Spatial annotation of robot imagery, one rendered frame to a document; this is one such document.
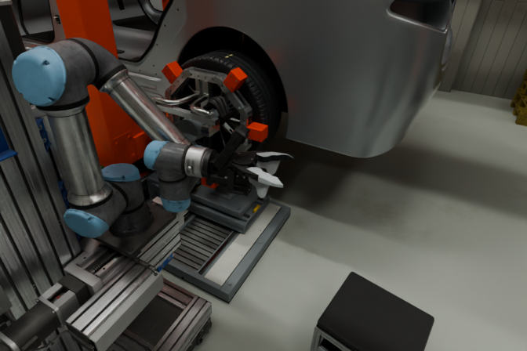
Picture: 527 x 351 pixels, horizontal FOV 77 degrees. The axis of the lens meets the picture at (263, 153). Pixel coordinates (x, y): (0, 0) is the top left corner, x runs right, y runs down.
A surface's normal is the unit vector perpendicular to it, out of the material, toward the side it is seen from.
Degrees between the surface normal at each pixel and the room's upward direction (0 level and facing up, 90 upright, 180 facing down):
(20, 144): 90
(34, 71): 82
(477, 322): 0
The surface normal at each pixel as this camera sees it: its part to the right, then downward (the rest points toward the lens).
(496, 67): -0.46, 0.44
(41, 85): -0.22, 0.38
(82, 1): 0.88, 0.27
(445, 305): 0.04, -0.86
